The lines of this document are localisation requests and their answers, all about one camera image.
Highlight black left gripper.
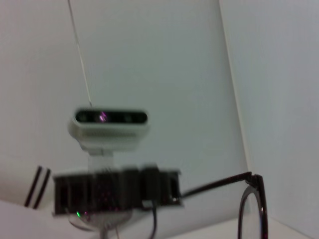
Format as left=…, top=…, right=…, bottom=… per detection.
left=52, top=163, right=185, bottom=218

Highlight black glasses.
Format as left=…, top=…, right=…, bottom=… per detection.
left=181, top=171, right=269, bottom=239

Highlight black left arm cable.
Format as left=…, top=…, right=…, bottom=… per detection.
left=149, top=199, right=160, bottom=237

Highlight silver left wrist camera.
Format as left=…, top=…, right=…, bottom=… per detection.
left=67, top=107, right=152, bottom=151

